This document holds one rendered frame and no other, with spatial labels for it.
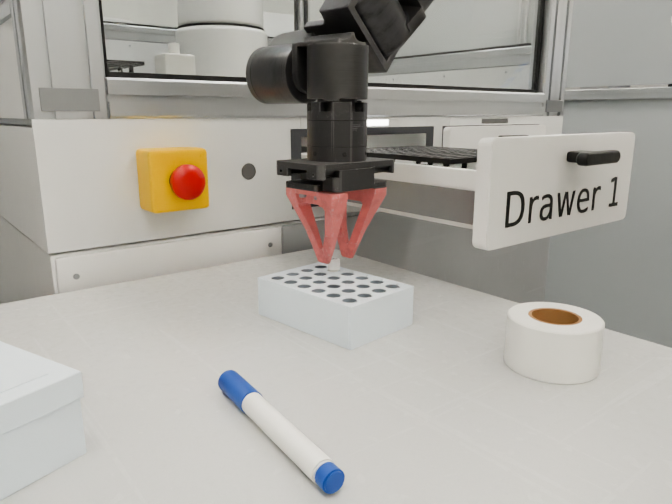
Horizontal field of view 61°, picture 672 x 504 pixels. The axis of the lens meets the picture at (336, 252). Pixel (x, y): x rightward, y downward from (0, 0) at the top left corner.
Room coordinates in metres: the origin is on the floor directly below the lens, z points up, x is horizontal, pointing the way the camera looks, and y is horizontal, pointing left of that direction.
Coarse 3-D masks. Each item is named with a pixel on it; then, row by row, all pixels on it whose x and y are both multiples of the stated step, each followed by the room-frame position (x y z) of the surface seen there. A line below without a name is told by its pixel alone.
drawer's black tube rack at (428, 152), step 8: (368, 152) 0.77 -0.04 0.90; (376, 152) 0.78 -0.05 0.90; (384, 152) 0.77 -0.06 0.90; (392, 152) 0.77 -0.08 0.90; (400, 152) 0.78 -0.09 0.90; (408, 152) 0.77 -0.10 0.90; (416, 152) 0.77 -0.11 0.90; (424, 152) 0.78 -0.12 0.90; (432, 152) 0.77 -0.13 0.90; (440, 152) 0.78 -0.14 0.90; (448, 152) 0.77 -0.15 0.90; (456, 152) 0.77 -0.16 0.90; (464, 152) 0.77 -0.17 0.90; (472, 152) 0.77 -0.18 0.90; (408, 160) 0.71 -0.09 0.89; (416, 160) 0.70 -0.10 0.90; (424, 160) 0.69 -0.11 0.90; (432, 160) 0.68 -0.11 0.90; (464, 168) 0.84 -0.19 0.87
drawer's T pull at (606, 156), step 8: (568, 152) 0.62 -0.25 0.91; (576, 152) 0.62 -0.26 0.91; (584, 152) 0.59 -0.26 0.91; (592, 152) 0.59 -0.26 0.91; (600, 152) 0.60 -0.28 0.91; (608, 152) 0.61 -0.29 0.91; (616, 152) 0.62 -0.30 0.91; (568, 160) 0.62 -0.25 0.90; (576, 160) 0.59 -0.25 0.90; (584, 160) 0.58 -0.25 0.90; (592, 160) 0.59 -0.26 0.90; (600, 160) 0.60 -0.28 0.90; (608, 160) 0.61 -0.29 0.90; (616, 160) 0.62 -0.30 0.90
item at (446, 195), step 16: (400, 160) 0.96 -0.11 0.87; (384, 176) 0.69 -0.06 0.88; (400, 176) 0.67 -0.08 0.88; (416, 176) 0.65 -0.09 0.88; (432, 176) 0.63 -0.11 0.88; (448, 176) 0.61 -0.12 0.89; (464, 176) 0.59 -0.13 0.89; (400, 192) 0.66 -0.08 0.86; (416, 192) 0.64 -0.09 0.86; (432, 192) 0.62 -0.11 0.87; (448, 192) 0.61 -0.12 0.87; (464, 192) 0.59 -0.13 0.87; (384, 208) 0.69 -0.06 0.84; (400, 208) 0.66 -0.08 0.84; (416, 208) 0.64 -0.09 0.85; (432, 208) 0.62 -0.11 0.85; (448, 208) 0.60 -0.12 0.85; (464, 208) 0.59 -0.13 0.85; (448, 224) 0.61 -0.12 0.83; (464, 224) 0.59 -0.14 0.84
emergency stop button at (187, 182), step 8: (176, 168) 0.64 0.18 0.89; (184, 168) 0.64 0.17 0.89; (192, 168) 0.64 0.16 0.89; (176, 176) 0.63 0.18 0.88; (184, 176) 0.63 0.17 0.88; (192, 176) 0.64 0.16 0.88; (200, 176) 0.65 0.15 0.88; (176, 184) 0.63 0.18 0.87; (184, 184) 0.63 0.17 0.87; (192, 184) 0.64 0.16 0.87; (200, 184) 0.64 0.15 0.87; (176, 192) 0.63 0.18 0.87; (184, 192) 0.63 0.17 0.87; (192, 192) 0.64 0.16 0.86; (200, 192) 0.65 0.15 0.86
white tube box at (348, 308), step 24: (312, 264) 0.57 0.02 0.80; (264, 288) 0.52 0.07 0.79; (288, 288) 0.49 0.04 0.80; (312, 288) 0.49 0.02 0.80; (336, 288) 0.49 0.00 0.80; (360, 288) 0.49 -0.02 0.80; (384, 288) 0.49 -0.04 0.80; (408, 288) 0.49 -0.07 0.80; (264, 312) 0.52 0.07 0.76; (288, 312) 0.49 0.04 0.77; (312, 312) 0.47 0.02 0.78; (336, 312) 0.45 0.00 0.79; (360, 312) 0.45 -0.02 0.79; (384, 312) 0.47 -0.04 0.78; (408, 312) 0.49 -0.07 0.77; (336, 336) 0.45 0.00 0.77; (360, 336) 0.45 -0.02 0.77
